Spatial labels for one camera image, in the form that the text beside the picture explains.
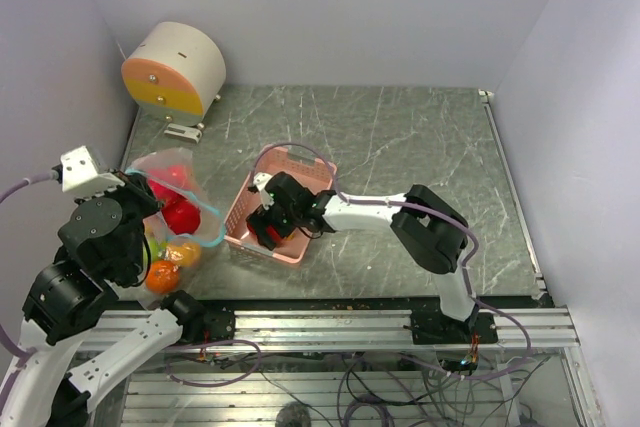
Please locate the red striped apple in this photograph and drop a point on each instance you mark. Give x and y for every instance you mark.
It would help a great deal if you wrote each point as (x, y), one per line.
(182, 217)

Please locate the clear bag orange zipper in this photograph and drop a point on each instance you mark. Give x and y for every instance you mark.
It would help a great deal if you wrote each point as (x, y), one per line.
(147, 298)

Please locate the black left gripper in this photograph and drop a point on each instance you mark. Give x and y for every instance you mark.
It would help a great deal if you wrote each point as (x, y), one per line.
(140, 190)

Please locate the green apple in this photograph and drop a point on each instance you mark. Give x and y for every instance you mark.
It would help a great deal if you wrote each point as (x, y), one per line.
(156, 249)

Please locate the small white bracket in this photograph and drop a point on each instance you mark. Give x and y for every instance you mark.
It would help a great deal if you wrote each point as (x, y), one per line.
(191, 134)

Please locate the aluminium rail frame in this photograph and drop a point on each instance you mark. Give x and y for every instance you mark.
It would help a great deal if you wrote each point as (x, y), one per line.
(353, 328)

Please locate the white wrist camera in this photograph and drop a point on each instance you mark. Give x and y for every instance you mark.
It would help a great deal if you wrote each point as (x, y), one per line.
(85, 175)
(260, 182)

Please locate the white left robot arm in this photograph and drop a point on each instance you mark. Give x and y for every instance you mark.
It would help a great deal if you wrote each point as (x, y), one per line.
(62, 307)

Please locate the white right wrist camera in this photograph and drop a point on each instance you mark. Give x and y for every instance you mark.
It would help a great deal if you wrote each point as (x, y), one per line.
(260, 182)

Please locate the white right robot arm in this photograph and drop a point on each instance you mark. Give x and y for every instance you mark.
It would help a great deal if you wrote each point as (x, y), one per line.
(435, 236)

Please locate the pink red apple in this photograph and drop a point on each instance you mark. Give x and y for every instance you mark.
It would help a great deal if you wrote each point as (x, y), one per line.
(164, 182)

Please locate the beige cylinder orange face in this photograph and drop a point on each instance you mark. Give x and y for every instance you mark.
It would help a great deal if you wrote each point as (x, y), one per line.
(175, 73)

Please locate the pink perforated plastic basket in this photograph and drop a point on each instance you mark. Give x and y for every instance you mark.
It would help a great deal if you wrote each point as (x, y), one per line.
(310, 172)

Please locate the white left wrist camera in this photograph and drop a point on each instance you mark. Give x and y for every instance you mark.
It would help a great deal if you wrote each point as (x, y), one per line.
(85, 175)

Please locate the orange persimmon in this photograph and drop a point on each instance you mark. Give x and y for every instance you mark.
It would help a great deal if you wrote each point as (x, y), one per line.
(163, 277)

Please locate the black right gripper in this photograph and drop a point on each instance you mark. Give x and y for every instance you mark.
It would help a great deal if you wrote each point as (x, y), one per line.
(259, 224)

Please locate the yellow orange peach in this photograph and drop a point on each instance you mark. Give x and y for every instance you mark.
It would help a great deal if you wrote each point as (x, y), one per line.
(185, 255)

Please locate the clear bag blue zipper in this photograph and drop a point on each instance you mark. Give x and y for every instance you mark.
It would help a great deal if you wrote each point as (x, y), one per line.
(211, 231)

